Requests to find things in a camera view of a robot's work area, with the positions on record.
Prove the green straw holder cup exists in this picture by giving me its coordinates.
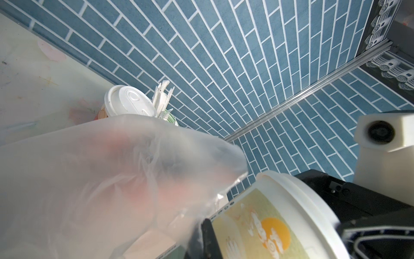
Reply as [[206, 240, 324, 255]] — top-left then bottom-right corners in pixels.
[[158, 109, 179, 126]]

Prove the back red cup white lid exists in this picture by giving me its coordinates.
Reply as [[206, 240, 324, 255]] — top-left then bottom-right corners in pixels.
[[95, 85, 156, 120]]

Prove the orange cup white lid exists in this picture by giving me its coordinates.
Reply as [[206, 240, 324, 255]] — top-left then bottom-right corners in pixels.
[[211, 171, 350, 259]]

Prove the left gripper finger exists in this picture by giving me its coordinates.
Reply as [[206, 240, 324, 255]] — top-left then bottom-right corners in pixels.
[[187, 219, 223, 259]]

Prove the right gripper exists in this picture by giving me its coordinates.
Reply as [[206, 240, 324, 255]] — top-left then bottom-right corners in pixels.
[[296, 169, 414, 259]]

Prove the clear plastic carrier bag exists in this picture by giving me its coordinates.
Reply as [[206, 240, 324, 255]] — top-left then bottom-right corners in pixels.
[[1, 114, 248, 259]]

